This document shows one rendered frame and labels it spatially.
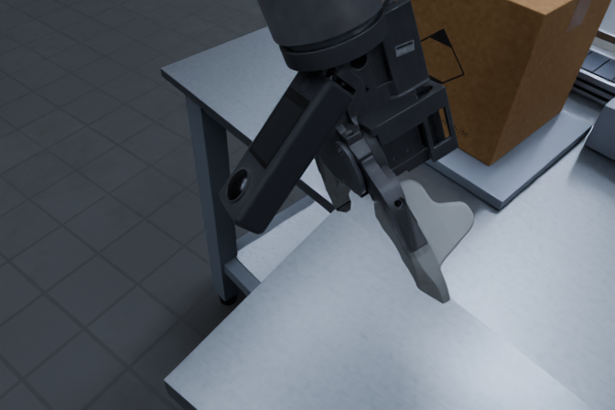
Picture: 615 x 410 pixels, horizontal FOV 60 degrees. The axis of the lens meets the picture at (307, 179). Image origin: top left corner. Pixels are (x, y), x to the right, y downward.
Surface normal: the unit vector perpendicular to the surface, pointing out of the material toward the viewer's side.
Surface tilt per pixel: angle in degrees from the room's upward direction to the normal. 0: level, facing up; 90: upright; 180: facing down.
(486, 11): 90
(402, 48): 73
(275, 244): 0
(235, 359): 0
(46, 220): 0
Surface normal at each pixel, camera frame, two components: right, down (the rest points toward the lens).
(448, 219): 0.17, -0.08
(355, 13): 0.46, 0.38
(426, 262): 0.33, 0.21
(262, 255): 0.04, -0.72
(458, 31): -0.74, 0.44
